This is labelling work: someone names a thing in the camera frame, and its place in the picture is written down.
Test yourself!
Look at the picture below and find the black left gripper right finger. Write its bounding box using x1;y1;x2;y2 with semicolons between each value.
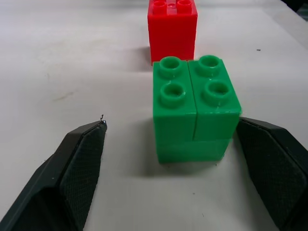
236;116;308;231

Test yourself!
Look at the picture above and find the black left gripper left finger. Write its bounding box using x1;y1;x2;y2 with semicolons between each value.
0;119;107;231

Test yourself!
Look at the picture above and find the green studded building-block cube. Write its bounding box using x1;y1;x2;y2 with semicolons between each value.
152;54;242;165

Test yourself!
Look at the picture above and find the red studded building-block cube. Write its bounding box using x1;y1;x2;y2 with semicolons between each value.
147;0;198;67

